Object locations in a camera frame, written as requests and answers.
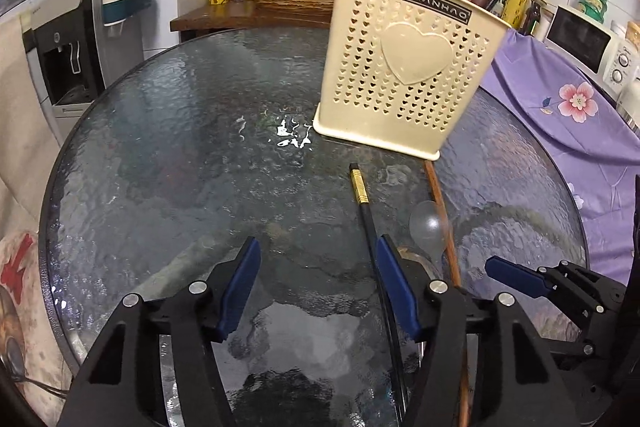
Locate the water dispenser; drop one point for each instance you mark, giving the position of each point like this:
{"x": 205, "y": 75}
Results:
{"x": 80, "y": 48}

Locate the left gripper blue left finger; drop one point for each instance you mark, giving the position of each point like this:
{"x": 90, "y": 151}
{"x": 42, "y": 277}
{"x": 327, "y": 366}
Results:
{"x": 234, "y": 280}

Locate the brown wooden chopstick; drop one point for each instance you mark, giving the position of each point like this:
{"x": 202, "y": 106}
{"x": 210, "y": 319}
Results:
{"x": 455, "y": 276}

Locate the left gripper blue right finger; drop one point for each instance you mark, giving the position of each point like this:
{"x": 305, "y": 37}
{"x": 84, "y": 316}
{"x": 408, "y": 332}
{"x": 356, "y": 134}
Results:
{"x": 397, "y": 287}

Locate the beige cloth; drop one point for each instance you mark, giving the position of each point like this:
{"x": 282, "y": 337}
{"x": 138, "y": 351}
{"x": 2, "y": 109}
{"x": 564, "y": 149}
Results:
{"x": 28, "y": 147}

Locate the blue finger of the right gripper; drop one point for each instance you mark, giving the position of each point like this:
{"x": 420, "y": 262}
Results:
{"x": 527, "y": 281}

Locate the clear plastic spoon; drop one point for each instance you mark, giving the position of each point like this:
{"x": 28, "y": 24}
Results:
{"x": 427, "y": 230}

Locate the black gold-tipped chopstick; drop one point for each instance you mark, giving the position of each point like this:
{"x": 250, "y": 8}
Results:
{"x": 367, "y": 222}

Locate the white microwave oven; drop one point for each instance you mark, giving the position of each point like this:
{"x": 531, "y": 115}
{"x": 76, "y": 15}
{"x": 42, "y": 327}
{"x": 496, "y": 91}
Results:
{"x": 609, "y": 61}

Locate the purple floral cloth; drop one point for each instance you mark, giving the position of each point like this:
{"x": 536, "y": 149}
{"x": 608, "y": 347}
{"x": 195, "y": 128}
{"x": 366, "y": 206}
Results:
{"x": 596, "y": 152}

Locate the cream plastic utensil holder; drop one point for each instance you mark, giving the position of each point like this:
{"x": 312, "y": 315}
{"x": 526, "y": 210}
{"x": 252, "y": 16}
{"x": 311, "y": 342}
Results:
{"x": 399, "y": 74}

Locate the round glass table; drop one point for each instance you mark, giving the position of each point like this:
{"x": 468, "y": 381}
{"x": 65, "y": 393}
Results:
{"x": 185, "y": 156}

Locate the dark glass bottle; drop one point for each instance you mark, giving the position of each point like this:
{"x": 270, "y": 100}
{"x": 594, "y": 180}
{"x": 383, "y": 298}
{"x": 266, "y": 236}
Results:
{"x": 532, "y": 18}

